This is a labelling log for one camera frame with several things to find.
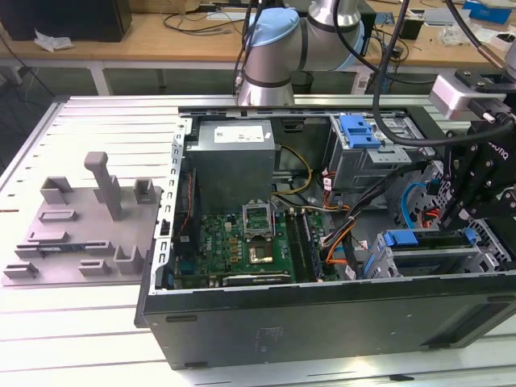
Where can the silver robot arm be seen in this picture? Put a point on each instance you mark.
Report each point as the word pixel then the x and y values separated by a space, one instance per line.
pixel 274 52

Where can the RAM stick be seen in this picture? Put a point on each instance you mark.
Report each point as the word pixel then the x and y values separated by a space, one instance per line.
pixel 313 246
pixel 60 248

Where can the blue plastic drive latch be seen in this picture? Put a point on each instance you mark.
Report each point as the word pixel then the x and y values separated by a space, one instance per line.
pixel 359 133

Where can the grey tray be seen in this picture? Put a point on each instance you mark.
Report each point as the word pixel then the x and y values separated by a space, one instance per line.
pixel 435 16

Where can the black speaker box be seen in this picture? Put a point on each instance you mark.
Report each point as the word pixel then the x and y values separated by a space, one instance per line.
pixel 371 24

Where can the blue cardboard box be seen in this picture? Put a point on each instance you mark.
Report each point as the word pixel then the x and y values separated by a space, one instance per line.
pixel 488 10

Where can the white box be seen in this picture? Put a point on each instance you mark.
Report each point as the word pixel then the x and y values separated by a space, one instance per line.
pixel 506 40

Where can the metal optical drive cage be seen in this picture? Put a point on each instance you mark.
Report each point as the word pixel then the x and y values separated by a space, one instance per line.
pixel 354 169

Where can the black RAM slot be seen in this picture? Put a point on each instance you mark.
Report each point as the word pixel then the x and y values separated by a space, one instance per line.
pixel 293 246
pixel 298 246
pixel 303 246

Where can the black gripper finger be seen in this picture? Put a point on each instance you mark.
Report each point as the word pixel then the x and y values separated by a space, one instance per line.
pixel 496 205
pixel 463 161

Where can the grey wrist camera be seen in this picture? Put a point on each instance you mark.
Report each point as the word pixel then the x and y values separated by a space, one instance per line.
pixel 447 96

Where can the metal disk bay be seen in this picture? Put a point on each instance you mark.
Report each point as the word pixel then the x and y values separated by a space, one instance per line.
pixel 435 253

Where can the black case fan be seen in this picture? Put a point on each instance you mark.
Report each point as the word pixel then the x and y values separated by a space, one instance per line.
pixel 187 189

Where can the grey parts rack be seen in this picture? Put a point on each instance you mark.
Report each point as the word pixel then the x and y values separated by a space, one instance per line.
pixel 80 225

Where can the grey power supply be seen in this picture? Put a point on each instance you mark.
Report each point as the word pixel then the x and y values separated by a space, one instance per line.
pixel 230 169

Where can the crumpled white paper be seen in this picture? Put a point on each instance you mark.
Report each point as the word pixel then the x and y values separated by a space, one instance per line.
pixel 52 40

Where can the green motherboard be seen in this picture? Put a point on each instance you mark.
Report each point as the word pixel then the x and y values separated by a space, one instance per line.
pixel 217 242

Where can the large black box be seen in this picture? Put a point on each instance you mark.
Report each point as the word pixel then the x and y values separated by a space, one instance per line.
pixel 80 20

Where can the black graphics card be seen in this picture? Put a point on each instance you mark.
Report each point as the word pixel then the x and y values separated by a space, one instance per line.
pixel 258 279

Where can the hard disk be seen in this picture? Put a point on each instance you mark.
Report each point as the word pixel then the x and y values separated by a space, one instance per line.
pixel 401 238

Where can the CPU socket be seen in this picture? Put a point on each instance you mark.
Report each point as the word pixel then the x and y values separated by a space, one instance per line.
pixel 262 254

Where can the wooden desk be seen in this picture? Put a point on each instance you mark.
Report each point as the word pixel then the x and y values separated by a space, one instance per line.
pixel 181 44

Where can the clear plastic bags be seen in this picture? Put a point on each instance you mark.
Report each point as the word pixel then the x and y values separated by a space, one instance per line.
pixel 445 36

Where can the small black box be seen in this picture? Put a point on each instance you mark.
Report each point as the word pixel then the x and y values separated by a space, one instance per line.
pixel 413 29

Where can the black PC case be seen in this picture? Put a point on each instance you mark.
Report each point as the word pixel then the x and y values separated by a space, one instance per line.
pixel 322 322

